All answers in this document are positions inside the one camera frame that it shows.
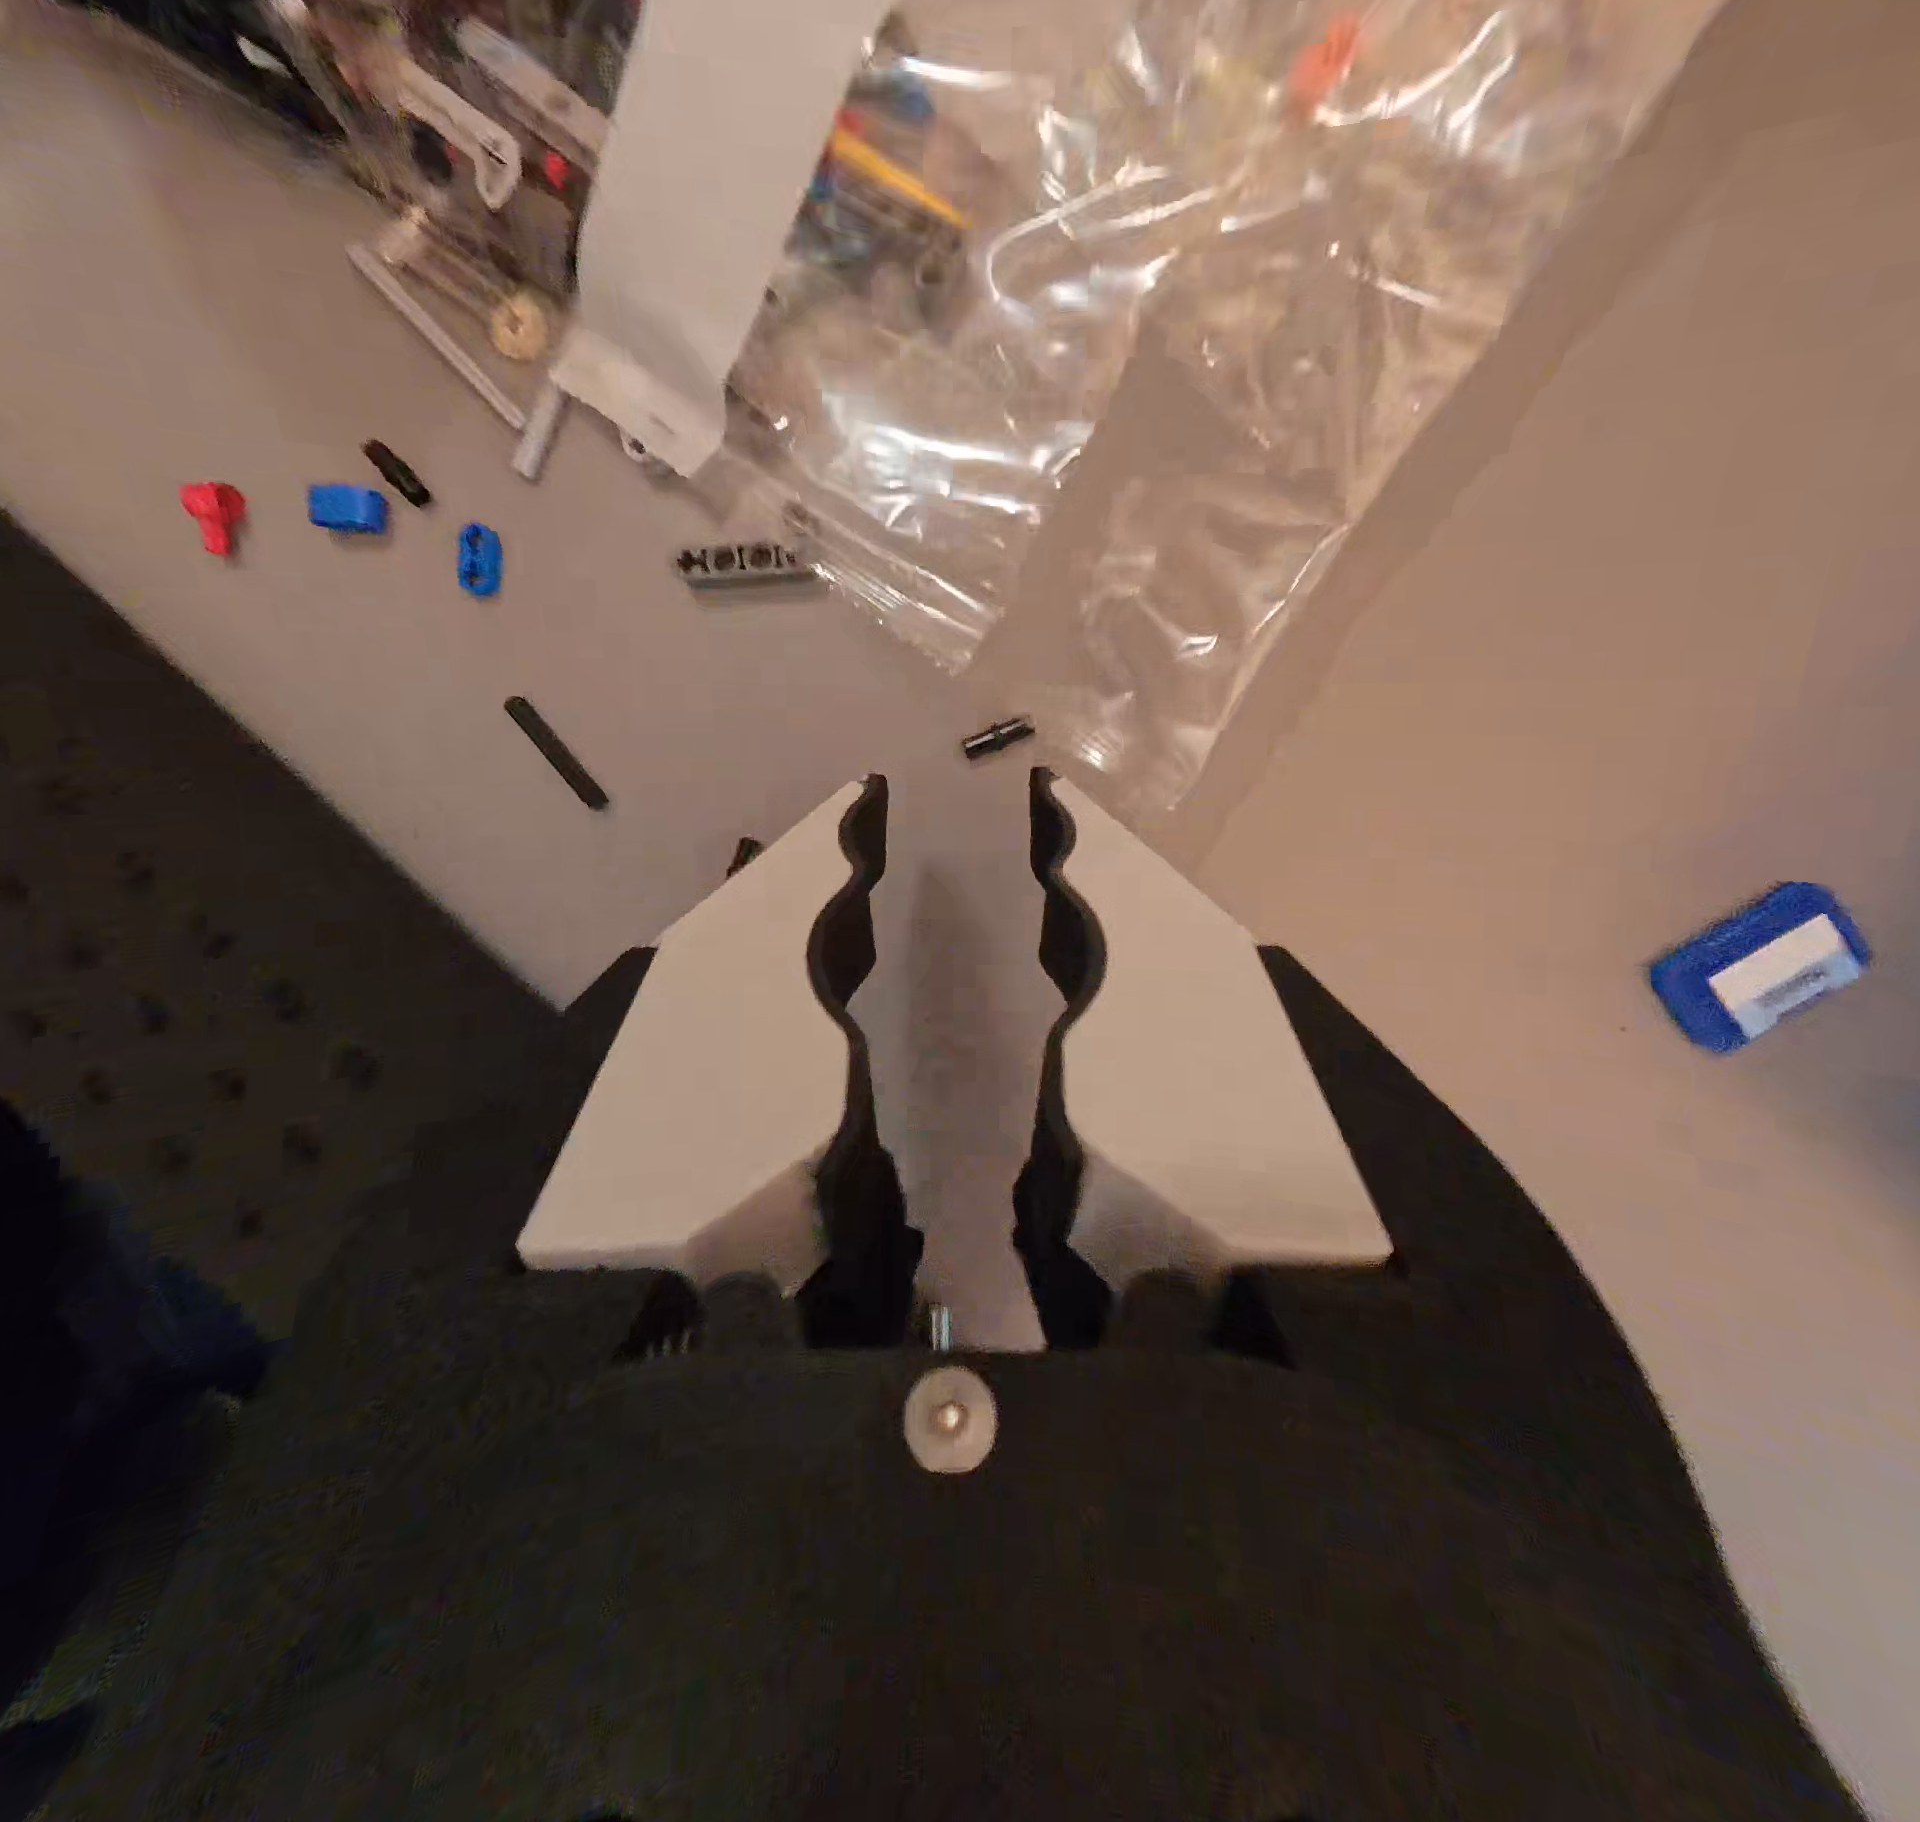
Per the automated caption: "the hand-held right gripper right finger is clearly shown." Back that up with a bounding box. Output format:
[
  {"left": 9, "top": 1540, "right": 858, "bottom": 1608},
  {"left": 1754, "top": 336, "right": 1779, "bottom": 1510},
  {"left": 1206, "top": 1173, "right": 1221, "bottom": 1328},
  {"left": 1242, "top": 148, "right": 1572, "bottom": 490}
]
[{"left": 1011, "top": 763, "right": 1395, "bottom": 1351}]

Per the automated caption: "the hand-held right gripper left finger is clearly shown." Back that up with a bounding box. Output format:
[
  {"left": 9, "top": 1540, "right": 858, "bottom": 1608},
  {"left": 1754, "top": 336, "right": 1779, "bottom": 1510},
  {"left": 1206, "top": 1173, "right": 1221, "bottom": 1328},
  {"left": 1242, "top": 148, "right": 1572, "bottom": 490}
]
[{"left": 514, "top": 771, "right": 925, "bottom": 1351}]

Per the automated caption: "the clear plastic lego parts bag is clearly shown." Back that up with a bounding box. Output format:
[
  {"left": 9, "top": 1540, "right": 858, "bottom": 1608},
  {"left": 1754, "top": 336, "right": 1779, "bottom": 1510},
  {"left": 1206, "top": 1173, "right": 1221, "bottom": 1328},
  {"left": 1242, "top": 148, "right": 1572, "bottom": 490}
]
[{"left": 157, "top": 0, "right": 1810, "bottom": 821}]

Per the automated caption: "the black lego axle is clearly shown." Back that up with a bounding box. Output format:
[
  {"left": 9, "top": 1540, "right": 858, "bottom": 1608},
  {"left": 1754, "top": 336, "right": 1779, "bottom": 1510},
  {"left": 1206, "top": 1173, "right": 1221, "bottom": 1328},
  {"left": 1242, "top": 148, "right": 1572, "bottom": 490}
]
[{"left": 504, "top": 694, "right": 613, "bottom": 809}]

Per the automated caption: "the dark grey lego beam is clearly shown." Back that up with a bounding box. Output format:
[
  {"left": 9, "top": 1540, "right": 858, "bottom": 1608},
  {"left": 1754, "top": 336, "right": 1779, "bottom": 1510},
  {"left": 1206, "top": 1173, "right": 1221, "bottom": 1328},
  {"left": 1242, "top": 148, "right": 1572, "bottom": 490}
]
[{"left": 676, "top": 545, "right": 828, "bottom": 592}]

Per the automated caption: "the long light grey lego beam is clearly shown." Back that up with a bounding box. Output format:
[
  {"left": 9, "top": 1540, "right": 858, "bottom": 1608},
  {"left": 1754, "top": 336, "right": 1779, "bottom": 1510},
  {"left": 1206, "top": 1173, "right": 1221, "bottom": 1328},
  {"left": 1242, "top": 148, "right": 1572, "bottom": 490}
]
[{"left": 347, "top": 236, "right": 570, "bottom": 483}]

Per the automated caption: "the blue block white label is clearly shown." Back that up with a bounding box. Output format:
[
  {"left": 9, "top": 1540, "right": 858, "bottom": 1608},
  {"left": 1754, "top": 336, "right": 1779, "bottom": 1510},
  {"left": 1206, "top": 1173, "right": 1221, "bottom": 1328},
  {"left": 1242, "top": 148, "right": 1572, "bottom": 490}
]
[{"left": 1649, "top": 880, "right": 1875, "bottom": 1056}]

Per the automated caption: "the black perforated table edge pad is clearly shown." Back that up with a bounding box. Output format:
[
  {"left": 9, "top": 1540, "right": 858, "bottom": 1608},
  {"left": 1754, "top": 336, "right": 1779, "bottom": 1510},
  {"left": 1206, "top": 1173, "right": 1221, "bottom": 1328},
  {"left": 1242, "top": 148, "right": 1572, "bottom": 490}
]
[{"left": 0, "top": 508, "right": 609, "bottom": 1344}]

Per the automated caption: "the person's navy jacket torso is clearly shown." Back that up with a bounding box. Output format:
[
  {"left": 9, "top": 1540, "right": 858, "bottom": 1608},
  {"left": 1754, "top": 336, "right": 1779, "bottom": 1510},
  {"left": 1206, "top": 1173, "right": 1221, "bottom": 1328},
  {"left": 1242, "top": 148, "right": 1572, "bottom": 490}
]
[{"left": 0, "top": 1101, "right": 272, "bottom": 1749}]

